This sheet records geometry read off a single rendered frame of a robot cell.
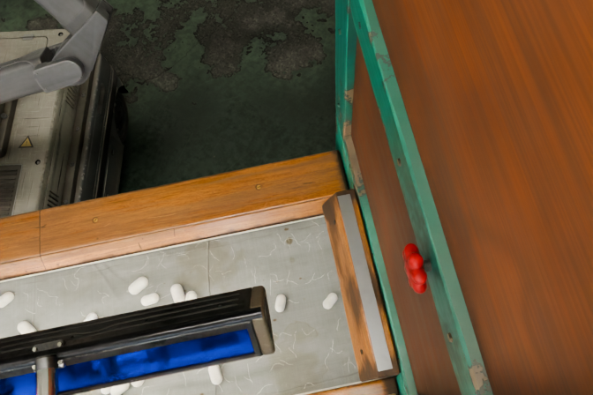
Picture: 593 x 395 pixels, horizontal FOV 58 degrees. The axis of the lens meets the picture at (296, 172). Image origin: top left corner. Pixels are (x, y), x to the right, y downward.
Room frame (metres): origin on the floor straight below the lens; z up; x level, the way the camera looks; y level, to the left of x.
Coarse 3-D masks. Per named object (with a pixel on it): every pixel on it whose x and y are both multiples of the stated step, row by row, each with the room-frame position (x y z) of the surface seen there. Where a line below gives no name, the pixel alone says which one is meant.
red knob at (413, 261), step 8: (408, 248) 0.10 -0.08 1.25; (416, 248) 0.10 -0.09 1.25; (408, 256) 0.09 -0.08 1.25; (416, 256) 0.09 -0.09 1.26; (408, 264) 0.09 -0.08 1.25; (416, 264) 0.08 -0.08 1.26; (424, 264) 0.09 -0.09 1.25; (408, 272) 0.08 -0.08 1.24; (416, 272) 0.08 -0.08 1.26; (424, 272) 0.08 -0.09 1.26; (416, 280) 0.07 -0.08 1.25; (424, 280) 0.07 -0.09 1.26; (416, 288) 0.07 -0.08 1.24; (424, 288) 0.07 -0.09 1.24
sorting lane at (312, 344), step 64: (128, 256) 0.29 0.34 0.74; (192, 256) 0.27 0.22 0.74; (256, 256) 0.25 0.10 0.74; (320, 256) 0.23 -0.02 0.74; (0, 320) 0.22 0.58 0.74; (64, 320) 0.19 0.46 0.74; (320, 320) 0.11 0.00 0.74; (192, 384) 0.05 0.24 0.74; (256, 384) 0.03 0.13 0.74; (320, 384) 0.01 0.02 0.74
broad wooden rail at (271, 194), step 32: (288, 160) 0.42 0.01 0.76; (320, 160) 0.40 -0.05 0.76; (128, 192) 0.41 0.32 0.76; (160, 192) 0.40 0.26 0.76; (192, 192) 0.39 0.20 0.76; (224, 192) 0.37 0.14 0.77; (256, 192) 0.36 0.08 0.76; (288, 192) 0.35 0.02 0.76; (320, 192) 0.34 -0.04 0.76; (0, 224) 0.39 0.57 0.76; (32, 224) 0.38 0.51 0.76; (64, 224) 0.37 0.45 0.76; (96, 224) 0.36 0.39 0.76; (128, 224) 0.35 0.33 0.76; (160, 224) 0.33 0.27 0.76; (192, 224) 0.32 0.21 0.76; (224, 224) 0.32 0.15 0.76; (256, 224) 0.31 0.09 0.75; (0, 256) 0.33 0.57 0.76; (32, 256) 0.32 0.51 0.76; (64, 256) 0.31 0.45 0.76; (96, 256) 0.30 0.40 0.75
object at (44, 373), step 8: (40, 344) 0.10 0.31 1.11; (48, 344) 0.10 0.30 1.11; (56, 344) 0.10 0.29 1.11; (64, 344) 0.10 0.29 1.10; (40, 360) 0.08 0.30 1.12; (48, 360) 0.08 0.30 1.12; (56, 360) 0.08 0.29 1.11; (40, 368) 0.07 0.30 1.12; (48, 368) 0.07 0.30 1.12; (56, 368) 0.07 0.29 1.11; (40, 376) 0.06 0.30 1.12; (48, 376) 0.06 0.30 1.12; (56, 376) 0.06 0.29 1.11; (40, 384) 0.06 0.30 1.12; (48, 384) 0.05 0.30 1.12; (56, 384) 0.05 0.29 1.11; (40, 392) 0.05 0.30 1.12; (48, 392) 0.05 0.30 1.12; (56, 392) 0.05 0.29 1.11
